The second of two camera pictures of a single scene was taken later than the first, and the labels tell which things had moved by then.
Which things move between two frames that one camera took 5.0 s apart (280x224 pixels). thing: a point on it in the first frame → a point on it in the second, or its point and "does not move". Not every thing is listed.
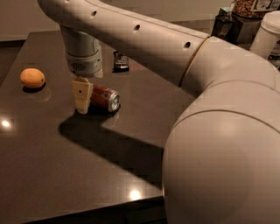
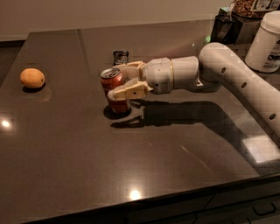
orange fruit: (31, 77) does not move
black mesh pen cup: (225, 27) does not move
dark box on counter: (249, 31) does not move
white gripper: (85, 66) → (157, 74)
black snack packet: (121, 62) does not move
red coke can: (104, 101) → (112, 78)
